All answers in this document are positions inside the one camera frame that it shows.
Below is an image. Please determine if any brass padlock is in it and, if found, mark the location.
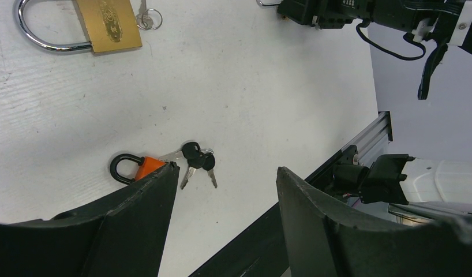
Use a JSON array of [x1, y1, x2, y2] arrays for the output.
[[13, 0, 143, 54]]

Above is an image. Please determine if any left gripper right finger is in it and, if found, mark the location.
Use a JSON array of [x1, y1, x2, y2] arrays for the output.
[[276, 167, 472, 276]]

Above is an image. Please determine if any orange black padlock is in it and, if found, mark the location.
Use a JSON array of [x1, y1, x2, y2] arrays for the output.
[[108, 153, 166, 185]]

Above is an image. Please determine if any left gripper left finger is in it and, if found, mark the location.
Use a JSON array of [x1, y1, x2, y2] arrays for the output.
[[0, 162, 179, 276]]

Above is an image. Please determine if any silver key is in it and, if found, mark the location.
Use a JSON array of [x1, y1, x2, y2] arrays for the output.
[[136, 0, 163, 31]]

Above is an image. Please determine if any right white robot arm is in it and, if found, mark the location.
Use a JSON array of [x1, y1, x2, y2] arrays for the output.
[[276, 1, 472, 205]]

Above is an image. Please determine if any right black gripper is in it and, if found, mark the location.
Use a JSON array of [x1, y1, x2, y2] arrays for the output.
[[277, 0, 370, 29]]

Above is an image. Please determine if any small padlock with keys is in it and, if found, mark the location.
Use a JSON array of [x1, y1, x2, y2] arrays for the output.
[[256, 0, 287, 20]]

